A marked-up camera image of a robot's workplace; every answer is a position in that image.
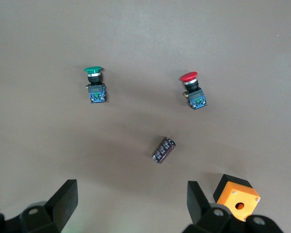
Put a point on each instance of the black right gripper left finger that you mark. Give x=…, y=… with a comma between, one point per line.
x=63, y=201

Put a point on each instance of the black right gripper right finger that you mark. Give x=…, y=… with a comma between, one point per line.
x=196, y=204

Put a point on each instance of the red mushroom push button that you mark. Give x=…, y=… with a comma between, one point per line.
x=194, y=92

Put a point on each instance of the green mushroom push button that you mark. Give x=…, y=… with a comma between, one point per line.
x=95, y=89

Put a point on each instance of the small black contact block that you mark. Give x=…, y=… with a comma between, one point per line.
x=163, y=150

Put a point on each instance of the orange button enclosure box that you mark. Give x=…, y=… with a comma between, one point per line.
x=240, y=196

